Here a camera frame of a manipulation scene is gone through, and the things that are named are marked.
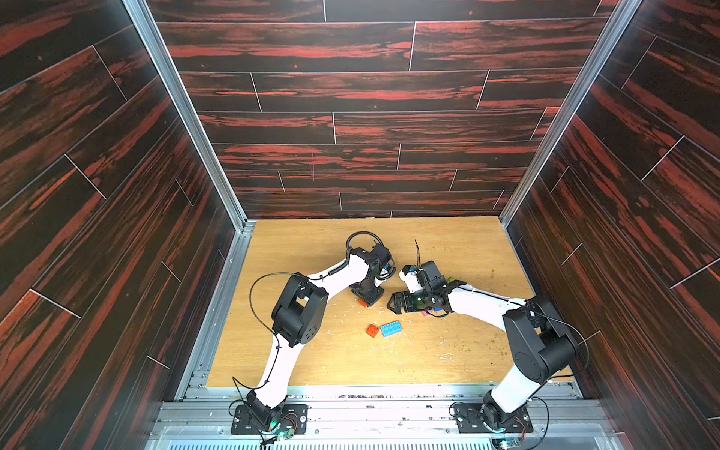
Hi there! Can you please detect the small red 2x2 lego brick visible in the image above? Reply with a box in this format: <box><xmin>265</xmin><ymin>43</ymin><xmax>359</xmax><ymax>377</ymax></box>
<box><xmin>366</xmin><ymin>324</ymin><xmax>380</xmax><ymax>338</ymax></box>

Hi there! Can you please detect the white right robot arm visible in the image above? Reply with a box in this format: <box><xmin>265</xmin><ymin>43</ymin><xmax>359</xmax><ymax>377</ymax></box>
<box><xmin>387</xmin><ymin>262</ymin><xmax>579</xmax><ymax>431</ymax></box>

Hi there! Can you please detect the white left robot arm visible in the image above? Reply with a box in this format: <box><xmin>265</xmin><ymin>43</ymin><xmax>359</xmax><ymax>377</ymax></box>
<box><xmin>246</xmin><ymin>244</ymin><xmax>396</xmax><ymax>431</ymax></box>

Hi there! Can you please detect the light blue lego plate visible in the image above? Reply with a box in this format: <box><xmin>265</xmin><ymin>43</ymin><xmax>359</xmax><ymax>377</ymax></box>
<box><xmin>380</xmin><ymin>321</ymin><xmax>402</xmax><ymax>338</ymax></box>

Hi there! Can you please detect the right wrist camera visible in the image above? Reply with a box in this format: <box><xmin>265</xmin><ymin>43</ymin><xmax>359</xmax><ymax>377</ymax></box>
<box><xmin>416</xmin><ymin>261</ymin><xmax>446</xmax><ymax>291</ymax></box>

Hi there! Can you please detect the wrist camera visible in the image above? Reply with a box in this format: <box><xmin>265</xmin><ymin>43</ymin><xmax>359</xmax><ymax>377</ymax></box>
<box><xmin>416</xmin><ymin>261</ymin><xmax>446</xmax><ymax>291</ymax></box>
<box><xmin>369</xmin><ymin>244</ymin><xmax>396</xmax><ymax>281</ymax></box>

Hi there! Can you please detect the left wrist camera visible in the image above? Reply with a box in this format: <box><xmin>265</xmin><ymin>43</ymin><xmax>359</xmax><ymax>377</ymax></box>
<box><xmin>369</xmin><ymin>244</ymin><xmax>396</xmax><ymax>281</ymax></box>

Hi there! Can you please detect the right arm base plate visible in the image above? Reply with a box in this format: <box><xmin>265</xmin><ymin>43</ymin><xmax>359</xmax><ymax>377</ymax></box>
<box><xmin>448</xmin><ymin>401</ymin><xmax>534</xmax><ymax>434</ymax></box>

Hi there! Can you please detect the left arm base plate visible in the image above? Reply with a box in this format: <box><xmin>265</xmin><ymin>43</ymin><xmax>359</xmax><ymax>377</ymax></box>
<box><xmin>231</xmin><ymin>403</ymin><xmax>309</xmax><ymax>440</ymax></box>

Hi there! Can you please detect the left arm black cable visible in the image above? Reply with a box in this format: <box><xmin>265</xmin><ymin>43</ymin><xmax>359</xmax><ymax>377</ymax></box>
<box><xmin>229</xmin><ymin>231</ymin><xmax>386</xmax><ymax>395</ymax></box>

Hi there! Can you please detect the aluminium front rail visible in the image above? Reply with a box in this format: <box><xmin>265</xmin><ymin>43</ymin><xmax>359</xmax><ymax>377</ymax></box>
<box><xmin>146</xmin><ymin>382</ymin><xmax>629</xmax><ymax>449</ymax></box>

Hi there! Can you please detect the aluminium corner post left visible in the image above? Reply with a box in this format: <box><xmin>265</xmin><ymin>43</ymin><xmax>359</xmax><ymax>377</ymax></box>
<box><xmin>122</xmin><ymin>0</ymin><xmax>249</xmax><ymax>231</ymax></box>

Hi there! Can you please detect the aluminium corner post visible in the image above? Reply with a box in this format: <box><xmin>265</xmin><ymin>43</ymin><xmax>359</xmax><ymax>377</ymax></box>
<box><xmin>500</xmin><ymin>0</ymin><xmax>642</xmax><ymax>229</ymax></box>
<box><xmin>122</xmin><ymin>0</ymin><xmax>249</xmax><ymax>231</ymax></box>

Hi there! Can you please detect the aluminium corner post right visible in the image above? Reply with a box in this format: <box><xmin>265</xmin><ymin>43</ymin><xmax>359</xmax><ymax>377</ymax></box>
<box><xmin>500</xmin><ymin>0</ymin><xmax>642</xmax><ymax>229</ymax></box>

